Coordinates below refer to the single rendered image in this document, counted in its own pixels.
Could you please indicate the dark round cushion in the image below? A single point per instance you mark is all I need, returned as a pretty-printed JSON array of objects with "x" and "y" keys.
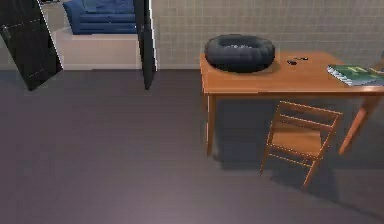
[{"x": 239, "y": 53}]

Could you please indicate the black room door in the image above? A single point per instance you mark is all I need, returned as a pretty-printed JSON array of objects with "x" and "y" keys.
[
  {"x": 28, "y": 43},
  {"x": 145, "y": 43}
]

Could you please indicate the orange wooden table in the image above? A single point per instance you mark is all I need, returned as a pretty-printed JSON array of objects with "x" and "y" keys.
[{"x": 293, "y": 81}]

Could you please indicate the wooden chair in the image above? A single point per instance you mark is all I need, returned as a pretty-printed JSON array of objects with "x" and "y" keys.
[{"x": 298, "y": 138}]

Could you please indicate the small black object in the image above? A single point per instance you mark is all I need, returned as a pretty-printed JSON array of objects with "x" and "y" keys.
[{"x": 292, "y": 62}]

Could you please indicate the blue sofa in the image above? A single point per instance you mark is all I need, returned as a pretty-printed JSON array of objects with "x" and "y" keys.
[{"x": 103, "y": 18}]

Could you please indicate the green book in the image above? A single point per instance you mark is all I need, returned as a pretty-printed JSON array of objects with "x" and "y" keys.
[{"x": 355, "y": 75}]

